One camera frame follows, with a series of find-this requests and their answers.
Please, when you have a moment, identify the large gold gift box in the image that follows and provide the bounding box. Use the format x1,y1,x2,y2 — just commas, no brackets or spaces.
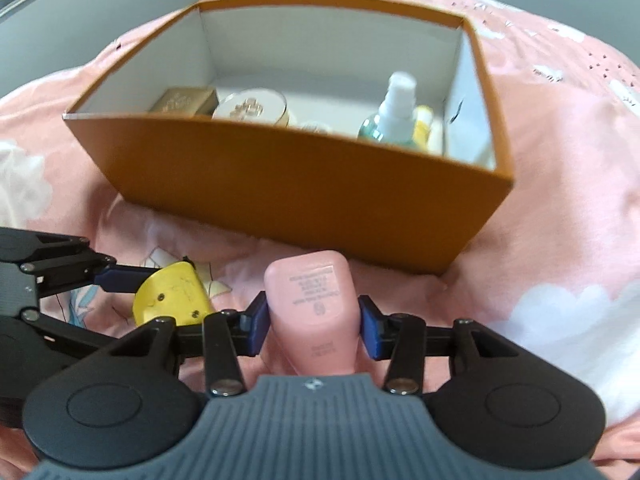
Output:
148,86,220,117

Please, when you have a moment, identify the pink printed blanket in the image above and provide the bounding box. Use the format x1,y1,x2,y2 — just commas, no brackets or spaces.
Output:
0,0,640,480

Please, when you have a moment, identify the pink bottle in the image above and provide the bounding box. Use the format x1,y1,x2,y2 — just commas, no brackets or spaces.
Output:
263,250,362,377

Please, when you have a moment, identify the yellow bottle white cap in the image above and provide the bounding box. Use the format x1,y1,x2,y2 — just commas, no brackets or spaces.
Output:
411,105,446,155

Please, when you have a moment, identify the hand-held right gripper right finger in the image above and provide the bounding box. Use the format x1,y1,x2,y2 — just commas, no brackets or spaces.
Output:
358,294,518,396

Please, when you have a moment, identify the clear spray bottle white cap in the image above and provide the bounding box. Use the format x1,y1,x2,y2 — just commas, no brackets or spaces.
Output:
357,72,421,147

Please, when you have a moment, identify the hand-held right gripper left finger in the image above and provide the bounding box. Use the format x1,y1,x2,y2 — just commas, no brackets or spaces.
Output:
116,290,270,399

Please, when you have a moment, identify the yellow toy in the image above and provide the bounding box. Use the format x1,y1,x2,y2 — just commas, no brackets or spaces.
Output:
131,261,215,329

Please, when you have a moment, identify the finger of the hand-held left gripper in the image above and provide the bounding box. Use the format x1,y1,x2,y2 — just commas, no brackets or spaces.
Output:
0,226,162,300
20,308,123,367

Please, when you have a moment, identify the orange cardboard box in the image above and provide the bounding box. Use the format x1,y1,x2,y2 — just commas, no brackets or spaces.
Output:
62,0,516,276

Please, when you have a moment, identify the round white compact gold pattern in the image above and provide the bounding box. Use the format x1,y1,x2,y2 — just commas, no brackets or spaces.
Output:
211,89,292,128

